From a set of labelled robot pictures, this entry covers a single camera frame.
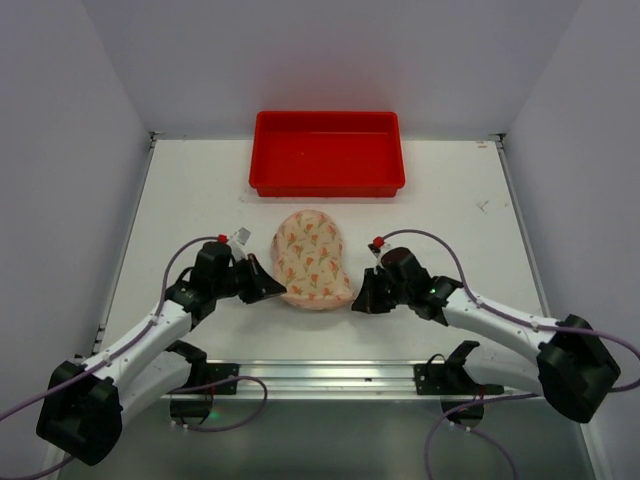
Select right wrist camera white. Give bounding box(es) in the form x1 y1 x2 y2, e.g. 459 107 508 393
367 243 382 265

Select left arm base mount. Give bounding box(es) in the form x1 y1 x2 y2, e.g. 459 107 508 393
169 359 241 431

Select aluminium front rail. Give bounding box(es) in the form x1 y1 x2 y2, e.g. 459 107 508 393
175 360 512 401

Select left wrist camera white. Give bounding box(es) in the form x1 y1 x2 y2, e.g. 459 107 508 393
227 227 251 261

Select floral mesh laundry bag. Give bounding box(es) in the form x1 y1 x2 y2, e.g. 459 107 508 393
271 210 354 311

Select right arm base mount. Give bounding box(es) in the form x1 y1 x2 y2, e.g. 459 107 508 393
413 340 504 412

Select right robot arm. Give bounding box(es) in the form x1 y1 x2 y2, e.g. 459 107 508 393
352 240 620 423

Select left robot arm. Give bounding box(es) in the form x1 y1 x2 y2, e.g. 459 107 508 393
36 237 286 466

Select red plastic tray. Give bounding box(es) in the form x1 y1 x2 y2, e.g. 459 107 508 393
248 111 406 198

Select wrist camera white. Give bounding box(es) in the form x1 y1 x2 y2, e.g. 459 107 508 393
227 227 251 261
367 243 382 265

